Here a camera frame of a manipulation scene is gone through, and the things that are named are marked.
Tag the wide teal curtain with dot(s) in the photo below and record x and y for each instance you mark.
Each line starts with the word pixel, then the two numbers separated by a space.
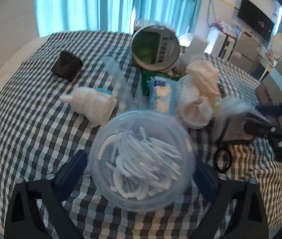
pixel 81 5

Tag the white squeeze bottle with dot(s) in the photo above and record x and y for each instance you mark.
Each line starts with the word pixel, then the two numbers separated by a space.
pixel 93 104

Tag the round green white tub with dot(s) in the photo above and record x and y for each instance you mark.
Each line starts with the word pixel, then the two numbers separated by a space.
pixel 155 47

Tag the cardboard box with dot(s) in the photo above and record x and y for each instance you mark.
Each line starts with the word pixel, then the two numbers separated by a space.
pixel 265 93

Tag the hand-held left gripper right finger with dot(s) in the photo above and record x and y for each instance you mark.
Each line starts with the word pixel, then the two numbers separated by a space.
pixel 205 180

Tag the checkered blanket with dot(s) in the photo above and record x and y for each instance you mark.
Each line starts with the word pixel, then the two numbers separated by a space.
pixel 31 129

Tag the small black box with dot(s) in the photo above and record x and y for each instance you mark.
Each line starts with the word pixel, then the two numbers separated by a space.
pixel 66 66

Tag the white oval mirror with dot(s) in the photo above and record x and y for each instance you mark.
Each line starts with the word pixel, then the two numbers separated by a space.
pixel 276 46

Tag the grey fridge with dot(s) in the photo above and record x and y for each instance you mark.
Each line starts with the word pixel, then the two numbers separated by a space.
pixel 243 52

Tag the white suitcase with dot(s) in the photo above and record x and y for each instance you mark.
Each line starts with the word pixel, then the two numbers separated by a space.
pixel 218 44

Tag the clear plastic package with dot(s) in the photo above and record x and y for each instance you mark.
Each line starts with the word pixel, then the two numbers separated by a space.
pixel 117 79

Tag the black wall television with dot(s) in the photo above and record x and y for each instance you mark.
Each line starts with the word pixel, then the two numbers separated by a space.
pixel 253 17

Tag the blue white carton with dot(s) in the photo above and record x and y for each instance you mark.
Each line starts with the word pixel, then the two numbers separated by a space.
pixel 162 94

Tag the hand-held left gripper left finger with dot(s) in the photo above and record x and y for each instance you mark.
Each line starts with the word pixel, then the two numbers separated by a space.
pixel 72 174

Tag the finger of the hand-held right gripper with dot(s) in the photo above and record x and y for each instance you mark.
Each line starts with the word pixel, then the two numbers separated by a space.
pixel 270 109
pixel 258 127

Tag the clear plastic bag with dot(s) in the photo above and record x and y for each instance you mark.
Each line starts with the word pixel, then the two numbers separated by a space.
pixel 227 27

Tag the white dressing table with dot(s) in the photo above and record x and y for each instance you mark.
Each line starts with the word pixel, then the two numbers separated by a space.
pixel 268 62

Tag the clear floss pick container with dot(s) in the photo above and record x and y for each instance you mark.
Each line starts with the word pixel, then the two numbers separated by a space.
pixel 141 159

